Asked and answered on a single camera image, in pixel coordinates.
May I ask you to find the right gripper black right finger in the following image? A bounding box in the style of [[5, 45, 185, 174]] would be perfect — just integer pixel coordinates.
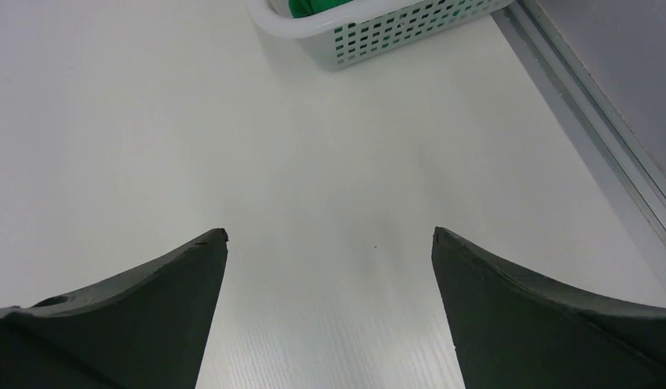
[[431, 227, 666, 388]]

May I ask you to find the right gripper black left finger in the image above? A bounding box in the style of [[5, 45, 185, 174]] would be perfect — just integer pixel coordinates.
[[0, 229, 228, 388]]

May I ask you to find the white plastic laundry basket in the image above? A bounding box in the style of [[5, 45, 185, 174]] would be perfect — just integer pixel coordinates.
[[246, 0, 511, 71]]

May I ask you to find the green t shirt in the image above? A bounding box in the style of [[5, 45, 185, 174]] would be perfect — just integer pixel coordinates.
[[288, 0, 351, 19]]

